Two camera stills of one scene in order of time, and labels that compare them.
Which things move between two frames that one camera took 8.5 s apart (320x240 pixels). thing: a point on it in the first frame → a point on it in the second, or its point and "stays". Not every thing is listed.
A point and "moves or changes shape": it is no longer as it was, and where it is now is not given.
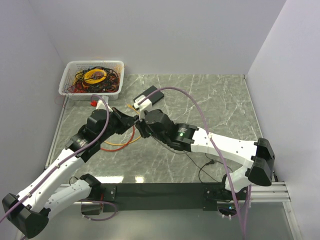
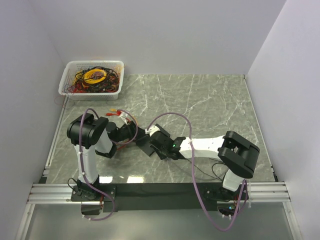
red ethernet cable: [112, 150] moves or changes shape
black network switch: [154, 97] → [143, 141]
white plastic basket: [82, 80] stays
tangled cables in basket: [100, 79] stays
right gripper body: [146, 132] → [162, 153]
